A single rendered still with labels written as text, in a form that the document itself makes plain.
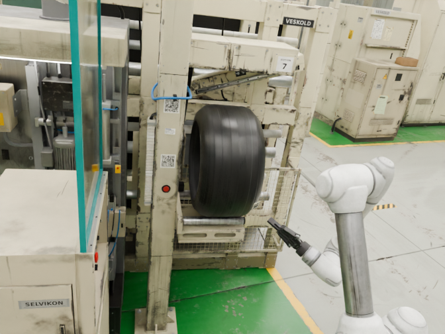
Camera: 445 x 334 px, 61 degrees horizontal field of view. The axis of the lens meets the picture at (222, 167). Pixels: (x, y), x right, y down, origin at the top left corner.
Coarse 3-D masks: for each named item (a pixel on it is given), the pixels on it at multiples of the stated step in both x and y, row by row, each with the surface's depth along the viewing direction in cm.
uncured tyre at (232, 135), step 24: (216, 120) 182; (240, 120) 185; (192, 144) 222; (216, 144) 176; (240, 144) 179; (264, 144) 186; (192, 168) 223; (216, 168) 176; (240, 168) 178; (264, 168) 185; (192, 192) 213; (216, 192) 180; (240, 192) 182; (216, 216) 198; (240, 216) 201
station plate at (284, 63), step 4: (280, 56) 204; (284, 56) 205; (280, 60) 205; (284, 60) 206; (288, 60) 206; (292, 60) 207; (280, 64) 206; (284, 64) 207; (288, 64) 207; (292, 64) 208; (276, 68) 207; (280, 68) 207; (284, 68) 208; (288, 68) 208
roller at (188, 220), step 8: (184, 216) 202; (192, 216) 203; (200, 216) 204; (184, 224) 201; (192, 224) 202; (200, 224) 203; (208, 224) 204; (216, 224) 205; (224, 224) 206; (232, 224) 207; (240, 224) 208
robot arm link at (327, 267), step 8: (320, 256) 181; (328, 256) 183; (336, 256) 185; (312, 264) 182; (320, 264) 180; (328, 264) 179; (336, 264) 181; (320, 272) 180; (328, 272) 178; (336, 272) 178; (328, 280) 179; (336, 280) 178
